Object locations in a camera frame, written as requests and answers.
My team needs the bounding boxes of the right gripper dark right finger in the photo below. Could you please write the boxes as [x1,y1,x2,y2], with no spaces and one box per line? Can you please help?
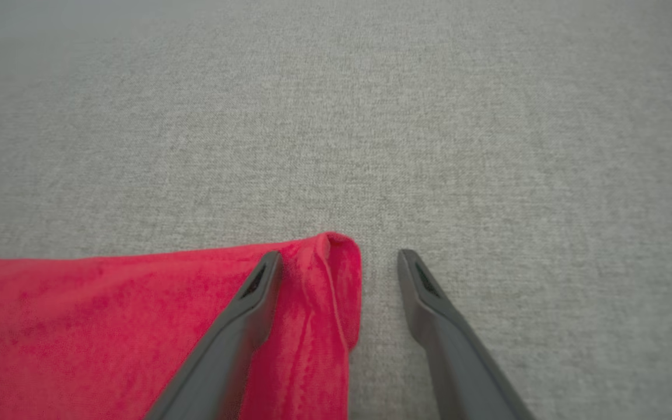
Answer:
[397,249,538,420]

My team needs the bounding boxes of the red T-shirt white sleeves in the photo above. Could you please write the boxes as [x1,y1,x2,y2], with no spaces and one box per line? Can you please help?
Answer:
[0,232,363,420]

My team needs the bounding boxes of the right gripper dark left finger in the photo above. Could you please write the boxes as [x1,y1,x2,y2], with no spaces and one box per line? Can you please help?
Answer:
[143,251,283,420]

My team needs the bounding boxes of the grey fabric sofa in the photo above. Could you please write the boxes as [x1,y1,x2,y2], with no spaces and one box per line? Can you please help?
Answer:
[0,0,672,420]

